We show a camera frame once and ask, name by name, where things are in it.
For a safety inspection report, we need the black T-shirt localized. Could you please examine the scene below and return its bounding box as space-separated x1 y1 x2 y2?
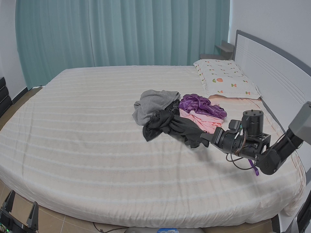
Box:
142 110 210 149

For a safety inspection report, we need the bed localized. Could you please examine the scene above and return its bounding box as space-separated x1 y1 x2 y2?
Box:
0 30 311 227

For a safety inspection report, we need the blue-green curtain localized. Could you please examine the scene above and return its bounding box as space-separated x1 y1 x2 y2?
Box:
89 0 231 67
16 0 94 90

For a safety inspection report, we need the black cable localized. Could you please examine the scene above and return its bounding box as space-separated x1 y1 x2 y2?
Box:
225 152 254 171
92 222 130 233

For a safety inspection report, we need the purple garment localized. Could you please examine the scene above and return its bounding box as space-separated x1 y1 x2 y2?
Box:
179 94 228 119

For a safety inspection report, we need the grey bedside table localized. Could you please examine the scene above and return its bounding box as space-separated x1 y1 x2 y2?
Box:
199 40 235 61

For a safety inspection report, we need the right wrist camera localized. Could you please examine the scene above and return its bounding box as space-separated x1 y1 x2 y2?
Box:
228 119 243 132

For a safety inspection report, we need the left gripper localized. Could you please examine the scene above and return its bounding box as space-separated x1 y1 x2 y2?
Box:
0 190 39 233

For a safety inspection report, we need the purple ribbon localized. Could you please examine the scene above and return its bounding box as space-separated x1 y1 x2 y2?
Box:
247 159 261 177

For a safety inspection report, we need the small black garment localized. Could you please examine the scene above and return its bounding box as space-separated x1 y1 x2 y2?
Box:
165 100 182 114

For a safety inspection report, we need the pink garment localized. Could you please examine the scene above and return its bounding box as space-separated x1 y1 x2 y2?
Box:
179 108 223 134

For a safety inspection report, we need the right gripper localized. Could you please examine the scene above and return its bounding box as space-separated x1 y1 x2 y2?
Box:
200 127 237 154

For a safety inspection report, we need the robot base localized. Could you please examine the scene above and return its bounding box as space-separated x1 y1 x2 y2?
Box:
127 226 205 233

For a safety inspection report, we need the grey garment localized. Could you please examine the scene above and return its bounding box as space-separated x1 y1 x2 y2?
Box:
132 89 182 126

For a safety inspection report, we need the white printed pillow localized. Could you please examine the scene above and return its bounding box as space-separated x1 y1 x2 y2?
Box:
193 59 263 100

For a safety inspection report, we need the black chest of drawers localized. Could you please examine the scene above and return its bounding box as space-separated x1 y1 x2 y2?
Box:
0 76 13 119

